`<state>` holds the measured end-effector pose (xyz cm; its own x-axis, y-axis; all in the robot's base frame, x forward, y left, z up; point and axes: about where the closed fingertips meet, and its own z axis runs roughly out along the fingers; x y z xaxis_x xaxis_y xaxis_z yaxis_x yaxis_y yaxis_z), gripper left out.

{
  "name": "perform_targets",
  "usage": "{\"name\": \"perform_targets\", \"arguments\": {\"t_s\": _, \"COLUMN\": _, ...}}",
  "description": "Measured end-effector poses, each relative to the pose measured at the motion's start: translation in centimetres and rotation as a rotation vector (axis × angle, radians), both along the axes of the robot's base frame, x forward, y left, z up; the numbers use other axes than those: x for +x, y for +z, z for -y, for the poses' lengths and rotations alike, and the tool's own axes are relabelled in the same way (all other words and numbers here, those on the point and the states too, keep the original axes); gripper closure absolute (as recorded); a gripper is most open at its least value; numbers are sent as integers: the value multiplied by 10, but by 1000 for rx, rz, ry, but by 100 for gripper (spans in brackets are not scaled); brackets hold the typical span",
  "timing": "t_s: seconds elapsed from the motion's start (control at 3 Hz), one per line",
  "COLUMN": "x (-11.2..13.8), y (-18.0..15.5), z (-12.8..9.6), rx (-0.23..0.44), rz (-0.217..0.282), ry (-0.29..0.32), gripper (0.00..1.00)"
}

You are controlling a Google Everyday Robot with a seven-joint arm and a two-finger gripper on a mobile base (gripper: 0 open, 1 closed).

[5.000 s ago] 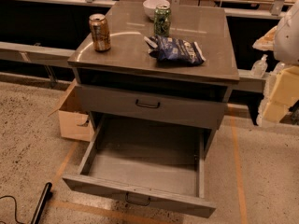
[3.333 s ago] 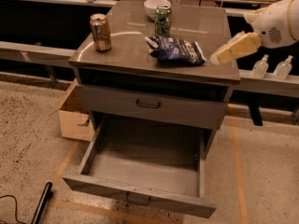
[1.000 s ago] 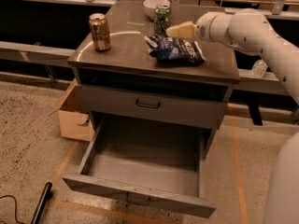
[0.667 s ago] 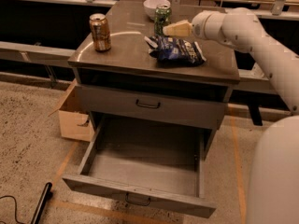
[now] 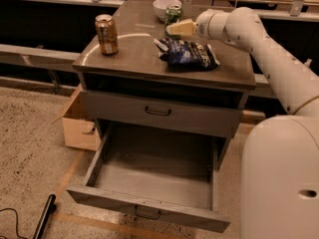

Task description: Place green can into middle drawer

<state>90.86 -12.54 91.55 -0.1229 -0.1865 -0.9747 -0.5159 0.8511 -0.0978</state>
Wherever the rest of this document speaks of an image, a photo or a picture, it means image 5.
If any clear sanitizer bottle right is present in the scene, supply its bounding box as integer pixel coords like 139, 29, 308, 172
304, 59, 312, 68

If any brown soda can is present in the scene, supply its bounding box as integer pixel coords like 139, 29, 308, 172
95, 14, 119, 55

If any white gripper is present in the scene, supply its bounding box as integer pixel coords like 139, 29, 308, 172
165, 9, 229, 40

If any black floor cable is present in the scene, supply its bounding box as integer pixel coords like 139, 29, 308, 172
0, 208, 28, 239

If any black drawer handle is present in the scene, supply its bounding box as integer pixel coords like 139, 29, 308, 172
134, 205, 161, 220
145, 106, 171, 117

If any white bowl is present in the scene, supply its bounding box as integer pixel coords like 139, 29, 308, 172
153, 0, 181, 22

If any green soda can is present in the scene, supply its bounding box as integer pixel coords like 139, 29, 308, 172
164, 4, 182, 39

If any black drawer handle upper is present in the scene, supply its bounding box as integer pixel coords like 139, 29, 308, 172
145, 106, 171, 117

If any open grey middle drawer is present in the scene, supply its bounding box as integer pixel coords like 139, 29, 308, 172
67, 122, 230, 233

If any black pole on floor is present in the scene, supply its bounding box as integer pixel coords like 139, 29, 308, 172
32, 194, 56, 239

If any cardboard box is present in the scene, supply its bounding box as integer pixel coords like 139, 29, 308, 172
53, 85, 101, 151

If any closed grey upper drawer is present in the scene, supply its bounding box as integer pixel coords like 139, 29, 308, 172
81, 91, 241, 137

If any blue chip bag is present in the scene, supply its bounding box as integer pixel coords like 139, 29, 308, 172
154, 38, 220, 71

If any grey drawer cabinet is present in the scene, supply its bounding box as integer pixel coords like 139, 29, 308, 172
73, 1, 255, 162

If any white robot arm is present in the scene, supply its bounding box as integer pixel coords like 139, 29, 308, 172
167, 7, 319, 239

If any black drawer handle lower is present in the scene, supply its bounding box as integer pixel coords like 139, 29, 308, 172
134, 205, 161, 220

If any grey metal rail shelf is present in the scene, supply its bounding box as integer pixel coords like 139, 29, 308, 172
0, 44, 276, 99

